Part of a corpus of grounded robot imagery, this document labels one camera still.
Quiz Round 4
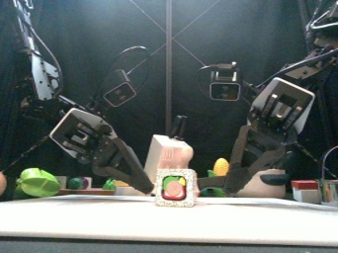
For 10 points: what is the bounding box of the toy sushi roll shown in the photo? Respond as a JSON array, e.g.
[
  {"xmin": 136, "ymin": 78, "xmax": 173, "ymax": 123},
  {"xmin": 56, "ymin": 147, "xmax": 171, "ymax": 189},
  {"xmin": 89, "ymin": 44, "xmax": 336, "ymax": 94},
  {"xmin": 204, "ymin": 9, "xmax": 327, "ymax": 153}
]
[{"xmin": 155, "ymin": 168, "xmax": 197, "ymax": 209}]

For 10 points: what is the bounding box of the small green toy vegetable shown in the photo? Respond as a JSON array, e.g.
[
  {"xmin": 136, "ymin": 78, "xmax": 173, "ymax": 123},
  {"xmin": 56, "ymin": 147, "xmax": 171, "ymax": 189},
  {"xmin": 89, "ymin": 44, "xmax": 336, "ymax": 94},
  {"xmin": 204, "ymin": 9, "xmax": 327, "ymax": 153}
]
[{"xmin": 101, "ymin": 178, "xmax": 117, "ymax": 191}]

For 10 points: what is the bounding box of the white toy pot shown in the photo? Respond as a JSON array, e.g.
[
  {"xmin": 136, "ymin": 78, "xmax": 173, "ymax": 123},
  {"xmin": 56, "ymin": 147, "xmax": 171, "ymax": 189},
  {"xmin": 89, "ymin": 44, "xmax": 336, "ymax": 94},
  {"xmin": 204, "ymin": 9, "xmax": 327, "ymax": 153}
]
[{"xmin": 243, "ymin": 168, "xmax": 287, "ymax": 199}]

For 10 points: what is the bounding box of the yellow toy corn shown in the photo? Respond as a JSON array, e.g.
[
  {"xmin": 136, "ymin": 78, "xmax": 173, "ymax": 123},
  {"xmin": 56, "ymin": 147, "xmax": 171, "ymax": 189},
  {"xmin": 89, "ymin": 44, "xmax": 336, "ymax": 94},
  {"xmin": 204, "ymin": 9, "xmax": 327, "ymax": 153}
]
[{"xmin": 212, "ymin": 157, "xmax": 231, "ymax": 178}]

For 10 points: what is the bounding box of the wooden tray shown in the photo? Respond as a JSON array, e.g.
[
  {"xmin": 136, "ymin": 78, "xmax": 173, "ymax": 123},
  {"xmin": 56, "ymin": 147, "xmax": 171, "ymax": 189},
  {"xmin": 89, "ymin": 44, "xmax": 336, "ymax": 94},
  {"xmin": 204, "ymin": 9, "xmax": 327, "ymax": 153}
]
[{"xmin": 57, "ymin": 188, "xmax": 116, "ymax": 197}]

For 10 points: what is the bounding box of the purple and green toy vegetable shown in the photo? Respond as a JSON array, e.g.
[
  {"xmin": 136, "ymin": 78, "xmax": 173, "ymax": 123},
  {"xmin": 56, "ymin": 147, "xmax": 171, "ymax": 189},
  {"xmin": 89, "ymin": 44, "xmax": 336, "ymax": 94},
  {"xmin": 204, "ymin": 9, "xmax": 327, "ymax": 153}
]
[{"xmin": 67, "ymin": 176, "xmax": 93, "ymax": 191}]

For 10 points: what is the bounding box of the red and white block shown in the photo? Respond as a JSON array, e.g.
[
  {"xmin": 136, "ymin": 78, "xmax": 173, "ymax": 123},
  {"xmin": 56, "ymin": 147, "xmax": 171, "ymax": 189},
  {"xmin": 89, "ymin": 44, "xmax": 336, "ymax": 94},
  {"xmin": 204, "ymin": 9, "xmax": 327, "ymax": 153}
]
[{"xmin": 290, "ymin": 179, "xmax": 320, "ymax": 205}]

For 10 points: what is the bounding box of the white cutting board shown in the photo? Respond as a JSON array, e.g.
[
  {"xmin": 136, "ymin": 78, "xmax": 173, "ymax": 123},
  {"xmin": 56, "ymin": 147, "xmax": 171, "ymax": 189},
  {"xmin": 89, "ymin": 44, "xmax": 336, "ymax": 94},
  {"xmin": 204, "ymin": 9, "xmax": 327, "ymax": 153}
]
[{"xmin": 0, "ymin": 194, "xmax": 338, "ymax": 248}]

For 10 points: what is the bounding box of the clear glass container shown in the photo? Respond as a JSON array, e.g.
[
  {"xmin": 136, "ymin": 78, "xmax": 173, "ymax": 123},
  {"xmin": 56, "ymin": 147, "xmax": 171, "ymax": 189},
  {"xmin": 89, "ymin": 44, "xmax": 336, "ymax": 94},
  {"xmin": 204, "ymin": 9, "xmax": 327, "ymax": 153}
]
[{"xmin": 315, "ymin": 145, "xmax": 338, "ymax": 208}]

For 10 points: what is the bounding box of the green toy cabbage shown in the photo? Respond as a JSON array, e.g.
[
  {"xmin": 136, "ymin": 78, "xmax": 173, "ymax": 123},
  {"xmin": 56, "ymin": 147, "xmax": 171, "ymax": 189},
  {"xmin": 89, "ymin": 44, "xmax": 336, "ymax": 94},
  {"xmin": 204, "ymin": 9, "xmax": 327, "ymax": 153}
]
[{"xmin": 13, "ymin": 167, "xmax": 61, "ymax": 200}]

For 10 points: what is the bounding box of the orange toy food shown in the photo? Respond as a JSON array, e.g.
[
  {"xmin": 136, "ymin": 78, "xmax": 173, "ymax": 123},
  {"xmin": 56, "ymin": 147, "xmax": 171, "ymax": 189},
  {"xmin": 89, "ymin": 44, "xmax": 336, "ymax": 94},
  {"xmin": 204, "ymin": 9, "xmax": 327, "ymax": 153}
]
[{"xmin": 0, "ymin": 171, "xmax": 8, "ymax": 196}]

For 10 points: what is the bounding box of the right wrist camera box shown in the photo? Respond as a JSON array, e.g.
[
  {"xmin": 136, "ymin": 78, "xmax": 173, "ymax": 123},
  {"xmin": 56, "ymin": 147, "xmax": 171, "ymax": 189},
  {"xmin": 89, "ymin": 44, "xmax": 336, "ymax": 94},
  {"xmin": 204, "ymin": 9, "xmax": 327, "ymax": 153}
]
[{"xmin": 207, "ymin": 61, "xmax": 243, "ymax": 102}]

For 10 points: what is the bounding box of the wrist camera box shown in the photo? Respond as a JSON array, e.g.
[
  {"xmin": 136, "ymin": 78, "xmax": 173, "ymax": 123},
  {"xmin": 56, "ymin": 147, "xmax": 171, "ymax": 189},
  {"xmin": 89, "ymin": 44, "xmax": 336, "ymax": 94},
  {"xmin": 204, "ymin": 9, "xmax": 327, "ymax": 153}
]
[
  {"xmin": 101, "ymin": 69, "xmax": 139, "ymax": 109},
  {"xmin": 207, "ymin": 61, "xmax": 243, "ymax": 102}
]

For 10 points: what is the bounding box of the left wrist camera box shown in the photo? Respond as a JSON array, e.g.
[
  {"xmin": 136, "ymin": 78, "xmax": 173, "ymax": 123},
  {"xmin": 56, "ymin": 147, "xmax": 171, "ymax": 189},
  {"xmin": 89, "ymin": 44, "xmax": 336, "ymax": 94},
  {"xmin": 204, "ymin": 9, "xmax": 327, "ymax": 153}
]
[{"xmin": 101, "ymin": 69, "xmax": 139, "ymax": 109}]

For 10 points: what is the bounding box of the black knife handle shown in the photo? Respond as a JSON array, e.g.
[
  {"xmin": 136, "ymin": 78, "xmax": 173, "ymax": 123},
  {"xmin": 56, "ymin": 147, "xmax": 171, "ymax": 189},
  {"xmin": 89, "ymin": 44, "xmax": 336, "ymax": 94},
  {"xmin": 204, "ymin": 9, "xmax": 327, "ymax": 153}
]
[{"xmin": 169, "ymin": 115, "xmax": 188, "ymax": 141}]

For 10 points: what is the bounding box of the black camera cable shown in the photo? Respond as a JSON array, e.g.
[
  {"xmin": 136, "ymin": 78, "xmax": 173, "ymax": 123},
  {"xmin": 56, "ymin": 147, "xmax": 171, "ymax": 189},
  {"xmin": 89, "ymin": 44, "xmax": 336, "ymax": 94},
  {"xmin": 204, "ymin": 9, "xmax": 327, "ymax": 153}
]
[{"xmin": 107, "ymin": 45, "xmax": 153, "ymax": 97}]

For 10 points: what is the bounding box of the grey metal frame pole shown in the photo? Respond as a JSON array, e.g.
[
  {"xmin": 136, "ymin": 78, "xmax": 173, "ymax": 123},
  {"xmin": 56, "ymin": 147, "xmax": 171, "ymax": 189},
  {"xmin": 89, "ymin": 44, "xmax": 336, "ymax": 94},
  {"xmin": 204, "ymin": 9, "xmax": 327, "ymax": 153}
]
[{"xmin": 165, "ymin": 0, "xmax": 172, "ymax": 135}]

